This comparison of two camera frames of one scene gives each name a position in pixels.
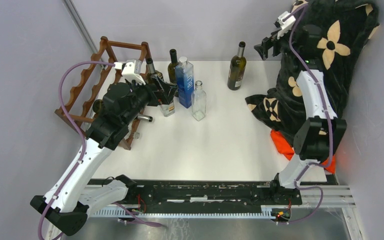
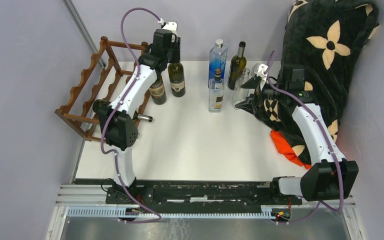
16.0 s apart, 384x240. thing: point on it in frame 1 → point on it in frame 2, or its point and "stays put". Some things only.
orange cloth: x=288 y=151 stays put
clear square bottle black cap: x=168 y=109 → x=216 y=92
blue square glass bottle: x=185 y=83 → x=218 y=59
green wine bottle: x=237 y=68 stays put
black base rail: x=198 y=195 stays put
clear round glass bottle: x=198 y=97 → x=240 y=94
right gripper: x=263 y=48 → x=248 y=105
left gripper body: x=153 y=100 → x=173 y=54
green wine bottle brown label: x=98 y=106 stays put
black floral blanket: x=346 y=27 stays put
